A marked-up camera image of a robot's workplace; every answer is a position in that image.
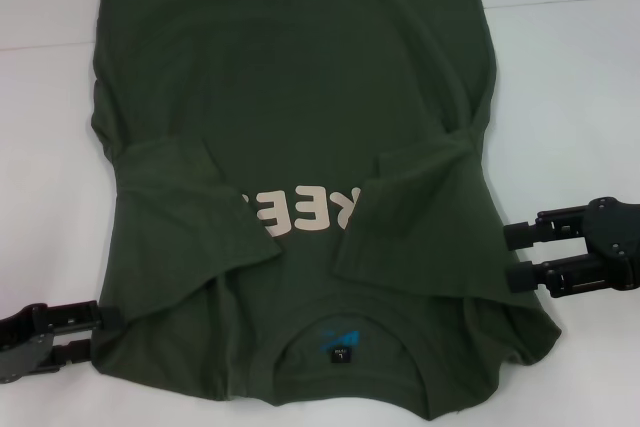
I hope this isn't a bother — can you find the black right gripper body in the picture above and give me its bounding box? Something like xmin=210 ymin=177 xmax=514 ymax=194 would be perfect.
xmin=581 ymin=195 xmax=640 ymax=293

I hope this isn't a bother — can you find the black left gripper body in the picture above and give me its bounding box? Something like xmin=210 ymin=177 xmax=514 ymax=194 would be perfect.
xmin=0 ymin=303 xmax=55 ymax=384

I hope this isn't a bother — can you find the dark green FREE T-shirt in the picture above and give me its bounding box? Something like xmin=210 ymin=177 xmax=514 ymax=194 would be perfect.
xmin=89 ymin=0 xmax=564 ymax=421

